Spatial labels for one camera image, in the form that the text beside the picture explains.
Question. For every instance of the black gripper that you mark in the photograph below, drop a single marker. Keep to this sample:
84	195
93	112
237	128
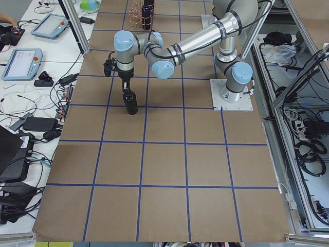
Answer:
125	75

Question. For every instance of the dark glass wine bottle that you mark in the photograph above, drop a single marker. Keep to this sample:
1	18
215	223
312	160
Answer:
130	101

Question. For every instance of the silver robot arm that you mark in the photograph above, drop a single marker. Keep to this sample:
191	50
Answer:
231	18

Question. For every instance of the dark wine bottle in basket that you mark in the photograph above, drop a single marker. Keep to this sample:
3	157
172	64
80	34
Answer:
146	16

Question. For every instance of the person hand at desk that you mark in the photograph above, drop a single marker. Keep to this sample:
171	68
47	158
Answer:
7	19

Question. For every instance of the green plate with blue cube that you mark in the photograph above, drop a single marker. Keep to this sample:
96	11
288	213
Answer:
89	6

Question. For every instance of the far blue teach pendant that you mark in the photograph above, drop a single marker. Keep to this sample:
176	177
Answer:
50	26

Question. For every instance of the blue teach pendant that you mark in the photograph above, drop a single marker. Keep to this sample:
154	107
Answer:
50	26
23	64

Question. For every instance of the near blue teach pendant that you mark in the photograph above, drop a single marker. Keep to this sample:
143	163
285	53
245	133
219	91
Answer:
23	64

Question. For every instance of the black power adapter brick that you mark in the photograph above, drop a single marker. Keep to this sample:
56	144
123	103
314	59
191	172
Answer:
40	124

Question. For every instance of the black laptop computer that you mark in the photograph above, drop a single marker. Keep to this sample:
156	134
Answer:
16	149

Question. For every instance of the black cloth bundle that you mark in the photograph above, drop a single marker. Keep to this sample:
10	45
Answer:
278	38

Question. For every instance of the white crumpled cloth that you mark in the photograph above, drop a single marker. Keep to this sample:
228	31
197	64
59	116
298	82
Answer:
281	55

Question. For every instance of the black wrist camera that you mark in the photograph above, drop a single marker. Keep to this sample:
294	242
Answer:
109	67

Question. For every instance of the copper wire wine basket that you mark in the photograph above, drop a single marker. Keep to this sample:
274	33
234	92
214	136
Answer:
135	12

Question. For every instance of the aluminium frame post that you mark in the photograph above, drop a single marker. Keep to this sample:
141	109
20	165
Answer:
75	24

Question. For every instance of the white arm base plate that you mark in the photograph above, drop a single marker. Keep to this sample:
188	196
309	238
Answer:
225	100
207	20

